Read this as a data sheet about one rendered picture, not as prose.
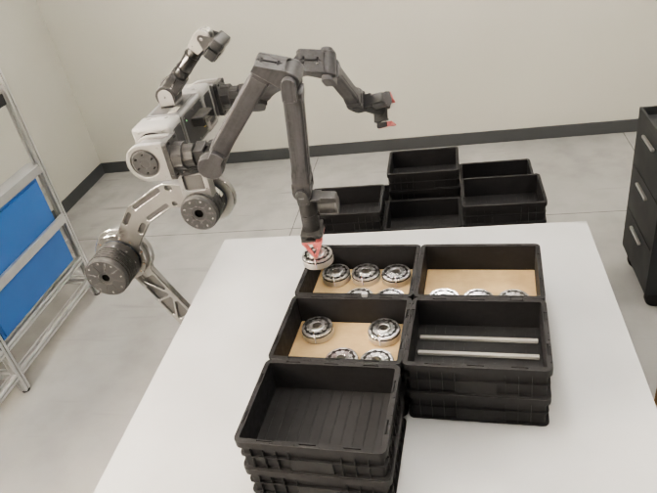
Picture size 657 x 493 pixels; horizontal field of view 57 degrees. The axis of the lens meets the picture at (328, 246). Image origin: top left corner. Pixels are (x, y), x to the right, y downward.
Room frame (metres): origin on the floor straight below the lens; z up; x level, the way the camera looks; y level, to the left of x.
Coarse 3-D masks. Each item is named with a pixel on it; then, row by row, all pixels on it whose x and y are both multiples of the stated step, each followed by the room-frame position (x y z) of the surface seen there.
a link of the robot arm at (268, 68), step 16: (256, 64) 1.58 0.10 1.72; (272, 64) 1.58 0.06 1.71; (288, 64) 1.60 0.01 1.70; (256, 80) 1.58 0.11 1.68; (272, 80) 1.57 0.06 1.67; (240, 96) 1.61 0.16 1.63; (256, 96) 1.60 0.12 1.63; (240, 112) 1.62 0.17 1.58; (224, 128) 1.65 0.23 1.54; (240, 128) 1.64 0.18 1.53; (224, 144) 1.66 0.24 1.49; (208, 160) 1.66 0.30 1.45; (208, 176) 1.67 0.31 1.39
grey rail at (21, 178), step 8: (24, 168) 3.25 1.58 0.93; (32, 168) 3.22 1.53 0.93; (40, 168) 3.27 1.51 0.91; (16, 176) 3.15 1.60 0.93; (24, 176) 3.13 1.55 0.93; (32, 176) 3.19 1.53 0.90; (8, 184) 3.06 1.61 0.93; (16, 184) 3.05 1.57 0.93; (24, 184) 3.11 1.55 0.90; (0, 192) 2.98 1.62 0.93; (8, 192) 2.98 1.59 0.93; (16, 192) 3.02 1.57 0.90; (0, 200) 2.91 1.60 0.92; (8, 200) 2.95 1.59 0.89
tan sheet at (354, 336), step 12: (336, 324) 1.57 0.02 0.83; (348, 324) 1.56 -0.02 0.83; (360, 324) 1.55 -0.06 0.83; (300, 336) 1.54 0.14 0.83; (336, 336) 1.50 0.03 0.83; (348, 336) 1.49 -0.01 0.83; (360, 336) 1.48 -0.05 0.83; (300, 348) 1.48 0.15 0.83; (312, 348) 1.47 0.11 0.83; (324, 348) 1.46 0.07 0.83; (360, 348) 1.43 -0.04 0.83; (372, 348) 1.42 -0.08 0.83; (384, 348) 1.41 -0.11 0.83; (396, 348) 1.40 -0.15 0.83
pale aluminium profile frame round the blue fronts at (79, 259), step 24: (0, 72) 3.29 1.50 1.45; (24, 144) 3.28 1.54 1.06; (48, 192) 3.28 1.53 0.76; (48, 240) 3.06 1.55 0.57; (72, 240) 3.27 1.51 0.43; (24, 264) 2.83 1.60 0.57; (72, 264) 3.19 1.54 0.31; (0, 288) 2.62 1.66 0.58; (0, 336) 2.50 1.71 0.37; (48, 336) 2.77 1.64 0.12; (0, 360) 2.43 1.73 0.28; (24, 360) 2.57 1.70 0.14; (24, 384) 2.48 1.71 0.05
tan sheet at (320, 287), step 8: (320, 280) 1.83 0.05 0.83; (320, 288) 1.78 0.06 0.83; (328, 288) 1.77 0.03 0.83; (336, 288) 1.77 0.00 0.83; (344, 288) 1.76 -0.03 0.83; (352, 288) 1.75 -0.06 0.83; (368, 288) 1.73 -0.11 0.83; (376, 288) 1.72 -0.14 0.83; (384, 288) 1.71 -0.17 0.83; (392, 288) 1.71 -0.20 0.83; (400, 288) 1.70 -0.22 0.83; (408, 288) 1.69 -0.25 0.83
